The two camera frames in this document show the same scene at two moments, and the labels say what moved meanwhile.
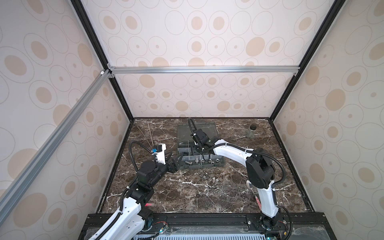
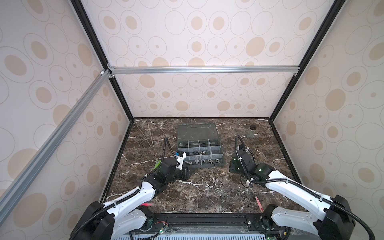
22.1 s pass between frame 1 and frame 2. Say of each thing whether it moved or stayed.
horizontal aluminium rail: stayed
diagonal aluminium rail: stayed
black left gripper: moved
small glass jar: stayed
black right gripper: moved
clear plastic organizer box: stayed
